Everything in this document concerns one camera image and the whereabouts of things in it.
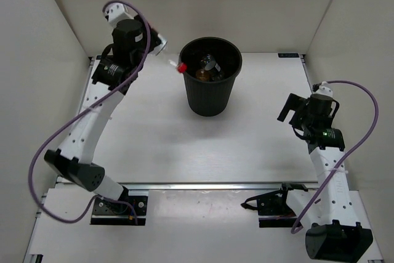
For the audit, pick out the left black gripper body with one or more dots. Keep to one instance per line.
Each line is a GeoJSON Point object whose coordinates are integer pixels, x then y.
{"type": "Point", "coordinates": [142, 51]}

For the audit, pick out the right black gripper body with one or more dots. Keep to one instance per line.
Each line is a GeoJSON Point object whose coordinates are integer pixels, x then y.
{"type": "Point", "coordinates": [307, 119]}

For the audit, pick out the red label clear bottle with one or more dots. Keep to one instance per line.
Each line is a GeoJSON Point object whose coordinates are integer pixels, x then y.
{"type": "Point", "coordinates": [171, 60]}

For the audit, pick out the blue label clear bottle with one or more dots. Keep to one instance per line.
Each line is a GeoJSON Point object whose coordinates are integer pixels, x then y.
{"type": "Point", "coordinates": [208, 63]}

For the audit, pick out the orange juice bottle label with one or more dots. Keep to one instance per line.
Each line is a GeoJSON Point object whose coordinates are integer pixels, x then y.
{"type": "Point", "coordinates": [203, 75]}

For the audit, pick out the green label clear bottle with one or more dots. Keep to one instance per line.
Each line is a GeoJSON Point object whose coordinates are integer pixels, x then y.
{"type": "Point", "coordinates": [218, 75]}

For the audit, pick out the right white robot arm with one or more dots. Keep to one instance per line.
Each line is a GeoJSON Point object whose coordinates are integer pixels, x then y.
{"type": "Point", "coordinates": [333, 229]}

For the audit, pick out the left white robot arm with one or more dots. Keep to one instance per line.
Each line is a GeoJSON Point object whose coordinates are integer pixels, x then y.
{"type": "Point", "coordinates": [73, 159]}

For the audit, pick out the black plastic waste bin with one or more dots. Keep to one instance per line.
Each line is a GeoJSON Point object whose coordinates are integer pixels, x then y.
{"type": "Point", "coordinates": [210, 98]}

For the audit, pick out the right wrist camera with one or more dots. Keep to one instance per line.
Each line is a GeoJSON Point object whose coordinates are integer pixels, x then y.
{"type": "Point", "coordinates": [322, 88]}

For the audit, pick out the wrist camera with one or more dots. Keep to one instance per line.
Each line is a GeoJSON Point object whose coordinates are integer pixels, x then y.
{"type": "Point", "coordinates": [322, 88]}
{"type": "Point", "coordinates": [115, 13]}

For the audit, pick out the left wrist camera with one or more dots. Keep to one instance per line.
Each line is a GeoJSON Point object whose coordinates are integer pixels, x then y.
{"type": "Point", "coordinates": [115, 13]}

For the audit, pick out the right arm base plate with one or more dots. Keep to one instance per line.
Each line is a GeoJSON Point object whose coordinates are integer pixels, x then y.
{"type": "Point", "coordinates": [271, 207]}

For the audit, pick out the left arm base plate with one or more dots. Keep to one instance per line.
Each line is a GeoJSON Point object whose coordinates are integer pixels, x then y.
{"type": "Point", "coordinates": [106, 213]}

